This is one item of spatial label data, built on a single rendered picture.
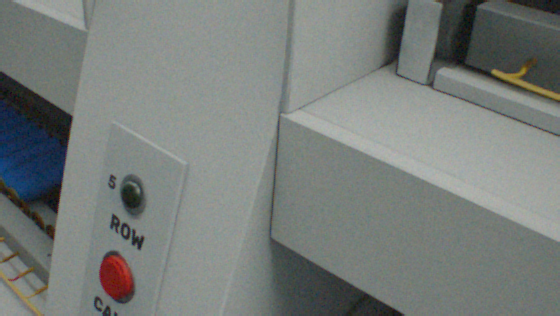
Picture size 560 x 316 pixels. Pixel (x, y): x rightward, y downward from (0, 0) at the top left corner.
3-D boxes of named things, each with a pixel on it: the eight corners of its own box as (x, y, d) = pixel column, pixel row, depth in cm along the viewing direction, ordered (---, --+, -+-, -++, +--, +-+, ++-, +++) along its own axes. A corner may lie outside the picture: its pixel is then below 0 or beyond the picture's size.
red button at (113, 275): (120, 308, 19) (127, 271, 19) (94, 285, 20) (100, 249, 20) (140, 301, 20) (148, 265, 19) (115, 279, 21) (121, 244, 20)
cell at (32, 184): (90, 178, 44) (20, 211, 39) (78, 169, 45) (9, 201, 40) (87, 159, 43) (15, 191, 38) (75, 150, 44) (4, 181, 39)
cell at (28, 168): (76, 168, 45) (7, 199, 40) (65, 160, 46) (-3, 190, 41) (73, 149, 44) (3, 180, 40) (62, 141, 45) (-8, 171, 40)
